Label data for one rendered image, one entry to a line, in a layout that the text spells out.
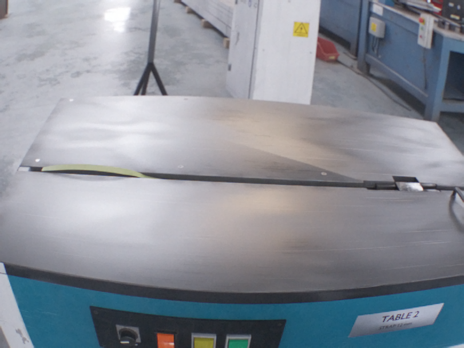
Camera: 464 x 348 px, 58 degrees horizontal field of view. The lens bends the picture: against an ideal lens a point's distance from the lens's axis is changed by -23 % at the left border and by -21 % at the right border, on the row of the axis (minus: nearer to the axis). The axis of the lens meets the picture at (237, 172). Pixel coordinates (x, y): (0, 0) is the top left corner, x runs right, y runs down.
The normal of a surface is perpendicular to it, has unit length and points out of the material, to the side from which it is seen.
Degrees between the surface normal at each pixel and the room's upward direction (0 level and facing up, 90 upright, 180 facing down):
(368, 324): 90
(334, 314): 90
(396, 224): 0
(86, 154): 0
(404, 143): 0
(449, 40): 90
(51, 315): 90
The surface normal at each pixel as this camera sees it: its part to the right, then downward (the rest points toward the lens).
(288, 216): 0.09, -0.87
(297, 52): 0.30, 0.50
